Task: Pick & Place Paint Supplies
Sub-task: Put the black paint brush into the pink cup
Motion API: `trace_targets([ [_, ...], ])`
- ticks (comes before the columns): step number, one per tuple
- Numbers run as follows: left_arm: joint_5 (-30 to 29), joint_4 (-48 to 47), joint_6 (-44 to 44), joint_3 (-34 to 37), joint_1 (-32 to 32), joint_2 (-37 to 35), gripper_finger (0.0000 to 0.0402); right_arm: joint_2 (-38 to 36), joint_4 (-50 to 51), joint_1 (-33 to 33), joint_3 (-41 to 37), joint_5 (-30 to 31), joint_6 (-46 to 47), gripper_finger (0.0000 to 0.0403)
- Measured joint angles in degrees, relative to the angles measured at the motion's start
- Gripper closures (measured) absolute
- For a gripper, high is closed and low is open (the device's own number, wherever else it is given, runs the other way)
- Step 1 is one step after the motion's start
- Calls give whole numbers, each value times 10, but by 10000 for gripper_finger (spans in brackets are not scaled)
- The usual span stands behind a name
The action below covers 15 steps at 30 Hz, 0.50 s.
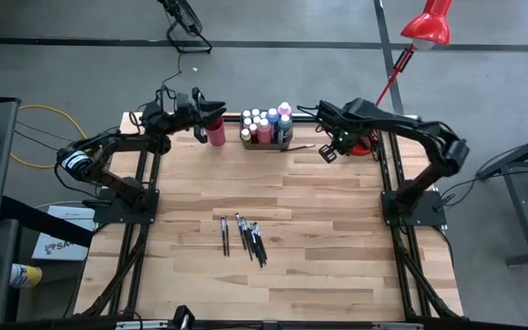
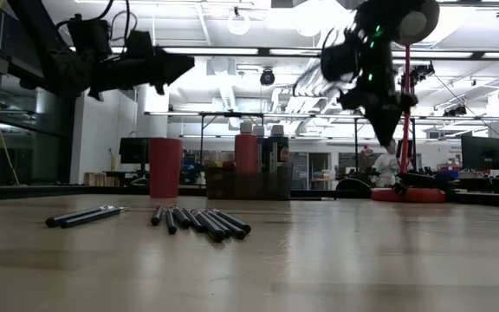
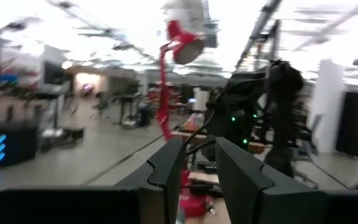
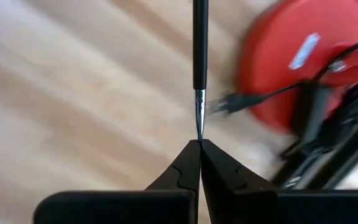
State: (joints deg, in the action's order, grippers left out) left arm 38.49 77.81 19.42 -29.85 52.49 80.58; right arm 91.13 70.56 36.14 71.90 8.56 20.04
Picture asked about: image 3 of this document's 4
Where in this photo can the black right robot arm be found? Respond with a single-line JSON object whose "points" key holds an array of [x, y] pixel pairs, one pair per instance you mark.
{"points": [[284, 109]]}

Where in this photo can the black computer tower blue lights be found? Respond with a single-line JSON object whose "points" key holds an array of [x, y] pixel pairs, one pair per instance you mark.
{"points": [[17, 146]]}

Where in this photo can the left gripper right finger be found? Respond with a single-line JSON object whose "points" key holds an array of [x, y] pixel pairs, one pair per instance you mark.
{"points": [[250, 193]]}

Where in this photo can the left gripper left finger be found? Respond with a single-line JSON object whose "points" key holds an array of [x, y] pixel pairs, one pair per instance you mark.
{"points": [[160, 186]]}

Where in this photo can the black cabinet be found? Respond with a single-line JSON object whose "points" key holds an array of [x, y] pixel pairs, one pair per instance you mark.
{"points": [[351, 124]]}

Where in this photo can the red desk lamp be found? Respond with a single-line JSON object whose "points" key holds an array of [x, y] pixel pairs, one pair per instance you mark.
{"points": [[182, 40]]}

